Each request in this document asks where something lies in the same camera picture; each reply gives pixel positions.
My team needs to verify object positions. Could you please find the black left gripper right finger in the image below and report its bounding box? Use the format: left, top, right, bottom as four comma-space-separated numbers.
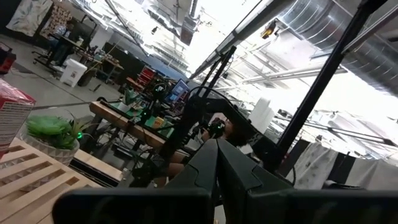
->
216, 138, 398, 224

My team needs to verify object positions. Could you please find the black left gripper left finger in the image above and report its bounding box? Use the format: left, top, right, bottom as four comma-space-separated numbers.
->
51, 138, 219, 224

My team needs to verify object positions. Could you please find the red cereal box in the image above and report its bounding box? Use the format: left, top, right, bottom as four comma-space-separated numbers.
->
0, 78, 37, 158

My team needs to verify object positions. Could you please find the person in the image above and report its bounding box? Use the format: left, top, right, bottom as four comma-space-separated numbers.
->
46, 20, 75, 68
155, 119, 249, 187

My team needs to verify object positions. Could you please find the white paper roll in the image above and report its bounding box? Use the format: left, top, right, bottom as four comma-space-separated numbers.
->
248, 97, 276, 134

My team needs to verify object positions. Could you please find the computer monitor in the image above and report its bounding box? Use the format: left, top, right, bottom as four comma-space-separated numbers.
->
165, 78, 190, 105

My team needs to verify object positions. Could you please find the white patterned curtain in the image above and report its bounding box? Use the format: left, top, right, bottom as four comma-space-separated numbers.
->
285, 141, 398, 190

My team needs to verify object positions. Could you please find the red tool cabinet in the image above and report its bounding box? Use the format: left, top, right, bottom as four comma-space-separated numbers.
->
136, 65, 157, 88

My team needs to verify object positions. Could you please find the long wooden work table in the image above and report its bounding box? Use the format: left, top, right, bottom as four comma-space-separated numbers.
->
89, 100, 187, 150

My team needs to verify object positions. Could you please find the yellow hanging device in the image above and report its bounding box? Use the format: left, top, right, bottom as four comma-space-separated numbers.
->
260, 19, 278, 40

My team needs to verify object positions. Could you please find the white bin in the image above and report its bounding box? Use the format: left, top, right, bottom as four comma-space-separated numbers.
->
60, 58, 88, 88

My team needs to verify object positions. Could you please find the succulent in white pot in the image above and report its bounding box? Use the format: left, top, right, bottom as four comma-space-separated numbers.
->
20, 114, 94, 166

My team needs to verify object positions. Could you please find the wooden slatted crate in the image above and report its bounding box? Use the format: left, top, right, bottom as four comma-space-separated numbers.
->
0, 136, 103, 224

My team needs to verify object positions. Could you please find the black aluminium rig frame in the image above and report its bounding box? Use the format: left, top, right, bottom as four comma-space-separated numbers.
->
70, 0, 389, 187

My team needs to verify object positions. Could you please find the silver ventilation duct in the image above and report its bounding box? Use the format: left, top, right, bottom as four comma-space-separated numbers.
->
276, 0, 398, 97

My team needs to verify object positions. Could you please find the dotted wall hanging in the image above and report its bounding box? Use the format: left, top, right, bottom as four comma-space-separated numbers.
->
40, 4, 74, 40

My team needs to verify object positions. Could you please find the leaf-print wall hanging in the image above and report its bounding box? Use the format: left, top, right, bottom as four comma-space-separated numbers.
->
6, 0, 53, 37

